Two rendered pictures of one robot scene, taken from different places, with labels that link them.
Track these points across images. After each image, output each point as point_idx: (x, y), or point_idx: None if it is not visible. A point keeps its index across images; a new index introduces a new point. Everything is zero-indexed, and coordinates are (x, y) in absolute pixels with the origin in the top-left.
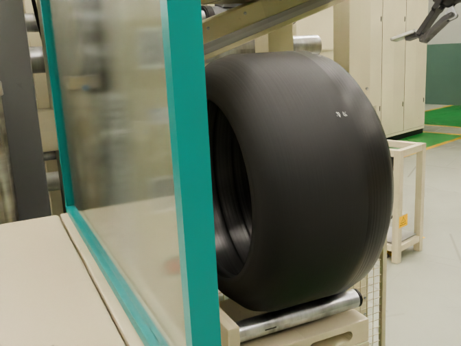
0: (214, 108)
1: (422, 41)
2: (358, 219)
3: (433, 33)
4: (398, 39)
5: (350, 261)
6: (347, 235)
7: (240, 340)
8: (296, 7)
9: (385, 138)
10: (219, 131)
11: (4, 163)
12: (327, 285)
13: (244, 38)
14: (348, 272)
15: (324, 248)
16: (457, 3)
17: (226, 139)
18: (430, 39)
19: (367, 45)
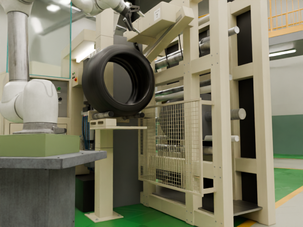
0: (140, 68)
1: (129, 30)
2: (86, 80)
3: (127, 27)
4: (137, 32)
5: (89, 93)
6: (85, 84)
7: (93, 116)
8: (166, 30)
9: (98, 61)
10: (144, 75)
11: None
12: (91, 101)
13: (155, 45)
14: (91, 97)
15: (84, 88)
16: (124, 15)
17: (147, 78)
18: (130, 29)
19: (217, 33)
